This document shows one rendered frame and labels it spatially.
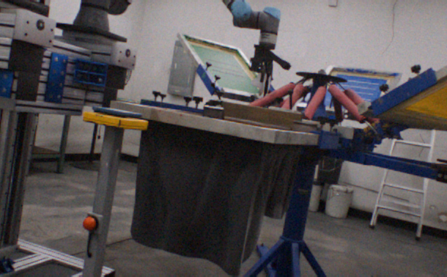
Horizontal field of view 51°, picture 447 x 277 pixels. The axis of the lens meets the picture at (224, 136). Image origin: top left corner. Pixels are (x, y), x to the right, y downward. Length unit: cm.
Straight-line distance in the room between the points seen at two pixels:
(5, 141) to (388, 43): 498
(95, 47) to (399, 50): 462
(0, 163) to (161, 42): 557
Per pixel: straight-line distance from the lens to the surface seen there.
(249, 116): 197
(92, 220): 135
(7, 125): 190
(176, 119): 145
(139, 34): 752
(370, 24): 621
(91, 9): 206
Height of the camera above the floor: 102
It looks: 3 degrees down
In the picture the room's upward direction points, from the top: 10 degrees clockwise
